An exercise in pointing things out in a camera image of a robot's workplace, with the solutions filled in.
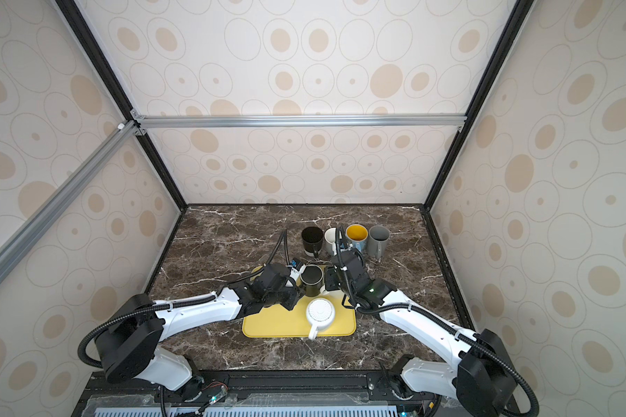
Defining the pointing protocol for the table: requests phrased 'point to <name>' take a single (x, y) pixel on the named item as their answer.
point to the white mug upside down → (320, 314)
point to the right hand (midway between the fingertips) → (330, 268)
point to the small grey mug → (329, 238)
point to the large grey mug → (377, 240)
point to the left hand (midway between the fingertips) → (308, 289)
